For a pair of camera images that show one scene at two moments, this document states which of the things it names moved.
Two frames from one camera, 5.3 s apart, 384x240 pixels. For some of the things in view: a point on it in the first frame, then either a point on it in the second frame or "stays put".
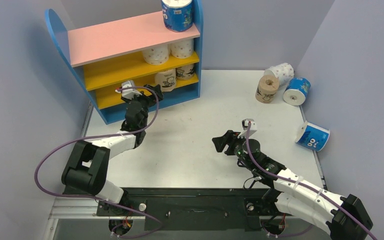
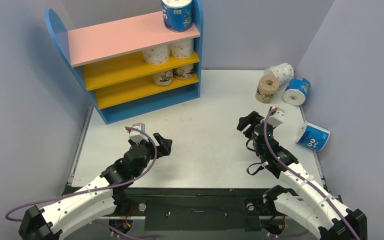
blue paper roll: [177, 14] stays put
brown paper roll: [265, 91] stays put
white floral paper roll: [156, 56] stays put
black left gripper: [150, 101] to [164, 148]
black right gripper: [231, 143] to [254, 124]
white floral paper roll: [182, 49] stays put
